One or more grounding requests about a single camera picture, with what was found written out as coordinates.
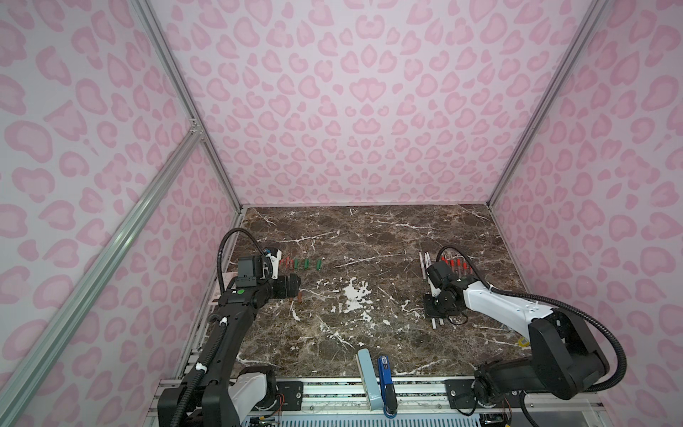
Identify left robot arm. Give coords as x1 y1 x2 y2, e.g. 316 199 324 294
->
158 254 301 426

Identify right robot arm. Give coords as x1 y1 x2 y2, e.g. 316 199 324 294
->
424 261 610 404

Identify yellow cap marker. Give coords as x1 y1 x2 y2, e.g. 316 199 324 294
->
517 337 531 348

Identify light blue box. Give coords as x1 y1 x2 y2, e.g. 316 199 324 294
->
356 349 383 411

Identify blue black tool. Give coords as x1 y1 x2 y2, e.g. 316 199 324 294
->
378 356 398 419

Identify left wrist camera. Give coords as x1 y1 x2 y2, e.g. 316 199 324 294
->
261 247 282 280

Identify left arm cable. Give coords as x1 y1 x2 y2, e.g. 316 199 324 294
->
170 228 265 427

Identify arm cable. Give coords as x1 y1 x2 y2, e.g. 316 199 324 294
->
436 244 629 393
170 228 265 427

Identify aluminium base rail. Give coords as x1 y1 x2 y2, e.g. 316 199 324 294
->
146 374 604 427

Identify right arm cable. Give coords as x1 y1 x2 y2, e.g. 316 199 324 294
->
436 244 629 393

